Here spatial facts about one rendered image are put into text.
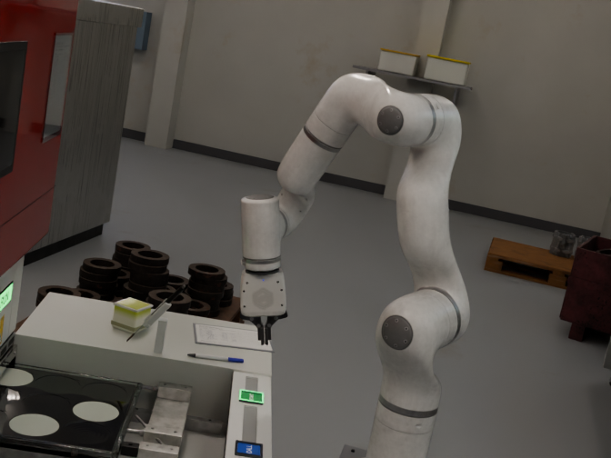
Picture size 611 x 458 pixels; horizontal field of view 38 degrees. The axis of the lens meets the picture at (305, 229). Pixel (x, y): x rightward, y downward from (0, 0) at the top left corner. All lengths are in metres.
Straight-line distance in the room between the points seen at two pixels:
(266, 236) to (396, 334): 0.41
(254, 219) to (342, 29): 9.60
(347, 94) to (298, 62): 9.80
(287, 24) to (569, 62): 3.47
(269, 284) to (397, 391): 0.39
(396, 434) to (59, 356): 0.88
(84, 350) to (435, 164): 0.99
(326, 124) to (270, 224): 0.27
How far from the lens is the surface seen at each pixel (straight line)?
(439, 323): 1.70
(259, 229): 1.93
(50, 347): 2.27
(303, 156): 1.83
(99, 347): 2.24
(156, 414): 2.13
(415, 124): 1.64
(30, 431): 1.96
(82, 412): 2.06
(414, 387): 1.76
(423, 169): 1.73
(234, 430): 1.93
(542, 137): 11.30
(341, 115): 1.79
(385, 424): 1.81
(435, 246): 1.72
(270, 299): 1.98
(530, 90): 11.27
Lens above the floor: 1.78
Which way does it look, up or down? 12 degrees down
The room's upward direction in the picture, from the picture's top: 11 degrees clockwise
